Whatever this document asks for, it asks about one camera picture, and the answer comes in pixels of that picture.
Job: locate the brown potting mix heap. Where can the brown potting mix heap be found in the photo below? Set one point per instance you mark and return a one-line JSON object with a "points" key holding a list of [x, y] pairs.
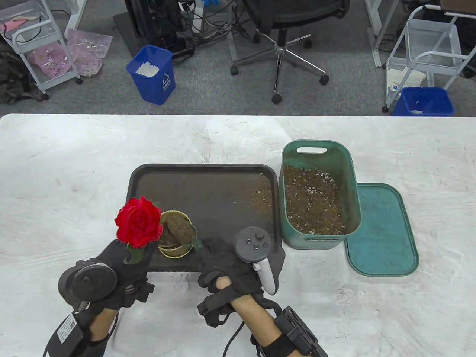
{"points": [[181, 228]]}

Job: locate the black computer tower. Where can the black computer tower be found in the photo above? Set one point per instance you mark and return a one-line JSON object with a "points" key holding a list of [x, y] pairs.
{"points": [[152, 18]]}

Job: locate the pink plastic bag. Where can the pink plastic bag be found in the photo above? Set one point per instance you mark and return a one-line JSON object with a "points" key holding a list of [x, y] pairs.
{"points": [[89, 52], [48, 61]]}

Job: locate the green plastic bin lid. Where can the green plastic bin lid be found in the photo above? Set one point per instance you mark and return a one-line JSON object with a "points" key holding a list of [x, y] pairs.
{"points": [[383, 230]]}

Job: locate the blue bin with white symbol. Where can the blue bin with white symbol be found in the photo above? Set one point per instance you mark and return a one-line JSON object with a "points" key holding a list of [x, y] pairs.
{"points": [[152, 81]]}

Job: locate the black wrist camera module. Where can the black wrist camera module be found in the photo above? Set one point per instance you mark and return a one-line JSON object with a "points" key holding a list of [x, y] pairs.
{"points": [[297, 334], [65, 333]]}

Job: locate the black left wrist camera module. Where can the black left wrist camera module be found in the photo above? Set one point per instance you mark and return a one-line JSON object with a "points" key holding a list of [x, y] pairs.
{"points": [[65, 333]]}

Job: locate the red artificial rose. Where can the red artificial rose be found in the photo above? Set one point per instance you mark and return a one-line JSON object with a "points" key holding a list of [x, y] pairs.
{"points": [[137, 221]]}

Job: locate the yellow ribbed flower pot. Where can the yellow ribbed flower pot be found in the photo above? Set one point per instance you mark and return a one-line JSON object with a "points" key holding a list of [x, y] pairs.
{"points": [[174, 253]]}

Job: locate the green plastic trowel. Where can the green plastic trowel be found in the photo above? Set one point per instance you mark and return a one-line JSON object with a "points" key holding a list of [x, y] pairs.
{"points": [[196, 242]]}

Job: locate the plain blue bin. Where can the plain blue bin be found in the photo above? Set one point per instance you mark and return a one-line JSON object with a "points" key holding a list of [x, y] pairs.
{"points": [[424, 102]]}

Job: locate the white desk leg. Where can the white desk leg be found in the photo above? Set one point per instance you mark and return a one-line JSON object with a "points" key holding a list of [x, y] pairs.
{"points": [[376, 33]]}

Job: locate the person's right hand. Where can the person's right hand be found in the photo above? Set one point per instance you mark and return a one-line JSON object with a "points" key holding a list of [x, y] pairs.
{"points": [[223, 264]]}

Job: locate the black office chair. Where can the black office chair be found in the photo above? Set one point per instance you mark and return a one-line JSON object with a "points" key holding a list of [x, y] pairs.
{"points": [[279, 44]]}

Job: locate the black backpack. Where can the black backpack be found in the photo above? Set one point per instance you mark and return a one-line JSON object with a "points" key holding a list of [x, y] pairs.
{"points": [[13, 78]]}

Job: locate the scattered potting mix crumbs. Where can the scattered potting mix crumbs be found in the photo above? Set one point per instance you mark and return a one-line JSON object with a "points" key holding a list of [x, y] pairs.
{"points": [[260, 199]]}

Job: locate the dark brown plastic tray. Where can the dark brown plastic tray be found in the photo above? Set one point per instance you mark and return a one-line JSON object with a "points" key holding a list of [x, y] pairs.
{"points": [[223, 186]]}

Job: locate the white metal trolley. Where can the white metal trolley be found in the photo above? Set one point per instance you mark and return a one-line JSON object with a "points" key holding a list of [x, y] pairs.
{"points": [[431, 48], [26, 41]]}

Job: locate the person's left hand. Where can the person's left hand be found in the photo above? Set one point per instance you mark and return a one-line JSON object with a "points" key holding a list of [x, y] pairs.
{"points": [[126, 286]]}

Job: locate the person's left forearm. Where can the person's left forearm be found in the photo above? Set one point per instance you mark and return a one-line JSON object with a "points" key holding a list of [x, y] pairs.
{"points": [[102, 323]]}

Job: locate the green plastic storage bin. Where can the green plastic storage bin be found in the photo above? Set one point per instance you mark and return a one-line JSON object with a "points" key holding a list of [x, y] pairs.
{"points": [[319, 152]]}

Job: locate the black right wrist camera module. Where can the black right wrist camera module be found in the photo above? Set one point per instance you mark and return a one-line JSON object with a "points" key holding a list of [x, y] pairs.
{"points": [[297, 334]]}

